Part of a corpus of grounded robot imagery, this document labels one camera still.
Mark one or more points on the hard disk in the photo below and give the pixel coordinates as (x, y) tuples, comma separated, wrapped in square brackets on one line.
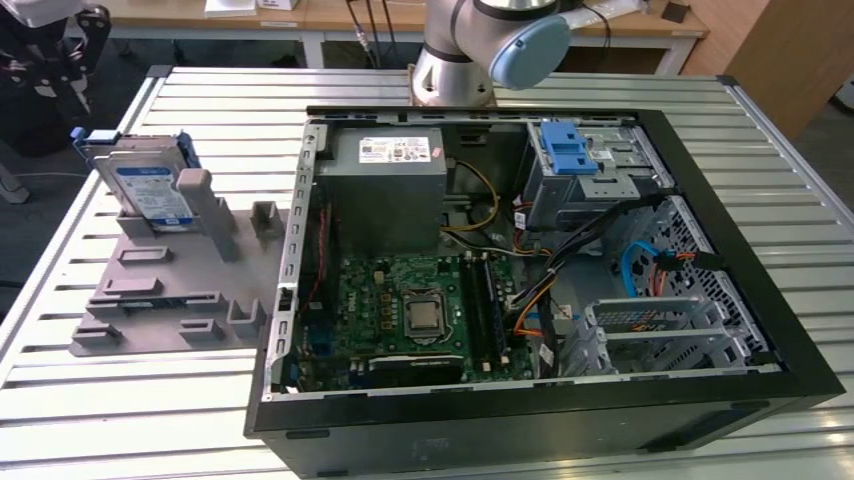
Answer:
[(150, 195)]

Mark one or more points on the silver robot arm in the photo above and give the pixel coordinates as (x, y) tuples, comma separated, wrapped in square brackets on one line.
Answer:
[(454, 75)]

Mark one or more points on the metal disk bay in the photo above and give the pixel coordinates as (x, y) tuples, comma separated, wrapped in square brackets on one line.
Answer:
[(667, 336)]

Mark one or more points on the wooden desk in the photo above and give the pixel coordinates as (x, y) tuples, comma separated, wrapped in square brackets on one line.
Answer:
[(200, 20)]

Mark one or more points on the grey metal desk foot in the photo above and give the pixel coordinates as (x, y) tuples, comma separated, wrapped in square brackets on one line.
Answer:
[(13, 185)]

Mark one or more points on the white labelled box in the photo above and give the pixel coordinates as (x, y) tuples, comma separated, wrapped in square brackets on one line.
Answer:
[(276, 4)]

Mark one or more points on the grey parts rack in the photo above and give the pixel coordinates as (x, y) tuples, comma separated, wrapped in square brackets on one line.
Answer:
[(174, 280)]

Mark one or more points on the grey power supply unit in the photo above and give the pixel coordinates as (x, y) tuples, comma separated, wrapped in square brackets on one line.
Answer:
[(380, 210)]

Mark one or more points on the green motherboard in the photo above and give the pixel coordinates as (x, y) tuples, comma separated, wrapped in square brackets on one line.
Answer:
[(374, 300)]

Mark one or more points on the CPU socket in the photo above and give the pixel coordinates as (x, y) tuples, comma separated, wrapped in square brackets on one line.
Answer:
[(423, 292)]

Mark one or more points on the silver CPU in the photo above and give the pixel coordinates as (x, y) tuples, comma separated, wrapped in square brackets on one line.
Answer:
[(422, 317)]

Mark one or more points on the blue drive latch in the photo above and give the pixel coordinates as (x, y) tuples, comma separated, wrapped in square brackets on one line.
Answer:
[(567, 150)]

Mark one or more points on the grey metal drive cage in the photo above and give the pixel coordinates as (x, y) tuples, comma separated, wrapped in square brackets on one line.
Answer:
[(554, 200)]

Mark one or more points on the black RAM slot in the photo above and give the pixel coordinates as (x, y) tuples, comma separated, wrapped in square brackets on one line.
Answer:
[(474, 310)]

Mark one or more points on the black graphics card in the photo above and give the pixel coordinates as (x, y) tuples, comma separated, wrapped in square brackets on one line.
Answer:
[(414, 367)]

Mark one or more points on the RAM stick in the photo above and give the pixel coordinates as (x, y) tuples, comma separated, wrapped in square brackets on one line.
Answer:
[(496, 320)]

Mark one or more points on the clear plastic bag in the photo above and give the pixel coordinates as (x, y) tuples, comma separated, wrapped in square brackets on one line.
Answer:
[(621, 6)]

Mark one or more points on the dark brown small box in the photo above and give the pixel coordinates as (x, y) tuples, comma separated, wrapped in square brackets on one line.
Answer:
[(677, 12)]

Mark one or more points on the black PC case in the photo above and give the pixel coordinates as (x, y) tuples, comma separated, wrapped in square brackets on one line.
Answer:
[(467, 430)]

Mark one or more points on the wooden cabinet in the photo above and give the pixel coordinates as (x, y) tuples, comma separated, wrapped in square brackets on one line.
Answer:
[(787, 60)]

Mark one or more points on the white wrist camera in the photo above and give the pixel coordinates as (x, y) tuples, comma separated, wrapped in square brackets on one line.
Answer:
[(40, 10)]

